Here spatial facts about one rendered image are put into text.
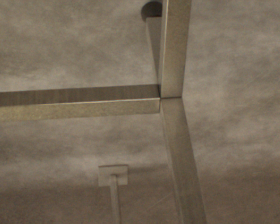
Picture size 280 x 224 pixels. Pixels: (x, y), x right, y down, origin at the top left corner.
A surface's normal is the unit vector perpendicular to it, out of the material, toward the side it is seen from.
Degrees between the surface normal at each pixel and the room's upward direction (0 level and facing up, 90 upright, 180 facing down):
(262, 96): 0
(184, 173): 90
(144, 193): 0
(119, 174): 0
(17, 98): 90
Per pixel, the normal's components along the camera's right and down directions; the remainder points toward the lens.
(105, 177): 0.10, 0.71
